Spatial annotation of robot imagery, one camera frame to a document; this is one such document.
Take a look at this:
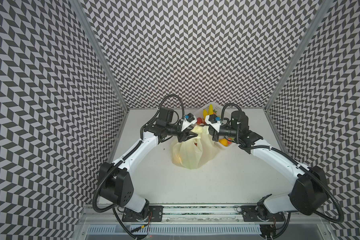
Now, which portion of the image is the yellow plastic bag orange print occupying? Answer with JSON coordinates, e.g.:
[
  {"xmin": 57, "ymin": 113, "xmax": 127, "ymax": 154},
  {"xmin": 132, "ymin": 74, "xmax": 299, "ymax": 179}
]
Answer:
[{"xmin": 171, "ymin": 126, "xmax": 221, "ymax": 170}]

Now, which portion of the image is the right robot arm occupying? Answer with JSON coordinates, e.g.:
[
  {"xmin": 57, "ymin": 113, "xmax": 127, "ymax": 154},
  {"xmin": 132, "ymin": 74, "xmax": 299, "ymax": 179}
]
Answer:
[{"xmin": 205, "ymin": 103, "xmax": 345, "ymax": 224}]

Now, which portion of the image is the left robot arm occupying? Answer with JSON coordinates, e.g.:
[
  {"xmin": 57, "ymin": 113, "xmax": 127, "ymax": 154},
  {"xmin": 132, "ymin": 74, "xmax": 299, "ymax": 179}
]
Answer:
[{"xmin": 92, "ymin": 94, "xmax": 197, "ymax": 220}]

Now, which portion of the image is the red apple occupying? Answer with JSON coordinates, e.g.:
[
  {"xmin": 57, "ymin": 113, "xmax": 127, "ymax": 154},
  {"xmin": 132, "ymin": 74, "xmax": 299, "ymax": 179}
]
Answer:
[{"xmin": 197, "ymin": 118, "xmax": 205, "ymax": 125}]

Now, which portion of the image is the yellow orange fruit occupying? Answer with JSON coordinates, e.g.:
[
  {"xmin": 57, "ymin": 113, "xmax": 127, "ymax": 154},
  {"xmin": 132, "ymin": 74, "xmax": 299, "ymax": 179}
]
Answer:
[{"xmin": 219, "ymin": 139, "xmax": 229, "ymax": 147}]

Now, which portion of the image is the white plastic fruit basket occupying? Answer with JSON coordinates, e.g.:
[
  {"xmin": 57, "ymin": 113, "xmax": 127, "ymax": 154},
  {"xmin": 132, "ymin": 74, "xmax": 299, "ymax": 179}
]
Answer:
[{"xmin": 194, "ymin": 103, "xmax": 243, "ymax": 149}]

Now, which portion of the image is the yellow banana bunch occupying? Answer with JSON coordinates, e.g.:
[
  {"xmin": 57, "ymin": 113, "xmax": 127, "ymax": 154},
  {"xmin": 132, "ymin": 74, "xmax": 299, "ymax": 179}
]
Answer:
[{"xmin": 202, "ymin": 104, "xmax": 214, "ymax": 120}]

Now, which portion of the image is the white vent strip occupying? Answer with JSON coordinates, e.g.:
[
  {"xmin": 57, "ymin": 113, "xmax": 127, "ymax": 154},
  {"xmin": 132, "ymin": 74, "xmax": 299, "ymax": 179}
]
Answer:
[{"xmin": 87, "ymin": 225, "xmax": 261, "ymax": 236}]

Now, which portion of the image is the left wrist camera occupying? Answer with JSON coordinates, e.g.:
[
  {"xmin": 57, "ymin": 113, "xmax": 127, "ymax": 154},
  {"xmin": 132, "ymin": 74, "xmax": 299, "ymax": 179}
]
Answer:
[{"xmin": 181, "ymin": 113, "xmax": 197, "ymax": 132}]

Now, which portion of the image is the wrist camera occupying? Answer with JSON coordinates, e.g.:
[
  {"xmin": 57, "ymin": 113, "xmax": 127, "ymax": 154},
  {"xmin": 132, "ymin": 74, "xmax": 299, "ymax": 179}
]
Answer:
[
  {"xmin": 181, "ymin": 113, "xmax": 197, "ymax": 132},
  {"xmin": 205, "ymin": 114, "xmax": 223, "ymax": 133}
]

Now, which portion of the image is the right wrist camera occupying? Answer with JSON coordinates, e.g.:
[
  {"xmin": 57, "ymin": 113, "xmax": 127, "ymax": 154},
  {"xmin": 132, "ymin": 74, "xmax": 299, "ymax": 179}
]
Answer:
[{"xmin": 205, "ymin": 114, "xmax": 223, "ymax": 133}]

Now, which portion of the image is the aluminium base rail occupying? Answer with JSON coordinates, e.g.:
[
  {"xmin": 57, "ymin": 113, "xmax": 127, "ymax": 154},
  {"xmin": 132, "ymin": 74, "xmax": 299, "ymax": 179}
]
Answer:
[{"xmin": 83, "ymin": 204, "xmax": 329, "ymax": 227}]

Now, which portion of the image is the aluminium right corner post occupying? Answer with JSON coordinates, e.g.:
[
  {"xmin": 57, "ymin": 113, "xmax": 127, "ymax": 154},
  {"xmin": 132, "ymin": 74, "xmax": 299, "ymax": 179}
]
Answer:
[{"xmin": 264, "ymin": 0, "xmax": 333, "ymax": 113}]

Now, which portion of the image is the aluminium corner post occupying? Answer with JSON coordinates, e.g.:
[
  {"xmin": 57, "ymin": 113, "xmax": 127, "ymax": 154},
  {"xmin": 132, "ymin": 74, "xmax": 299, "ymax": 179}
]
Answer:
[
  {"xmin": 264, "ymin": 0, "xmax": 333, "ymax": 113},
  {"xmin": 70, "ymin": 0, "xmax": 129, "ymax": 113}
]

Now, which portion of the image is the aluminium left corner post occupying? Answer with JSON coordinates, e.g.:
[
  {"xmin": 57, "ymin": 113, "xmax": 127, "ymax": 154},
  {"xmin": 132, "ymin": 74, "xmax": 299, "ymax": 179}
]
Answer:
[{"xmin": 70, "ymin": 0, "xmax": 129, "ymax": 113}]

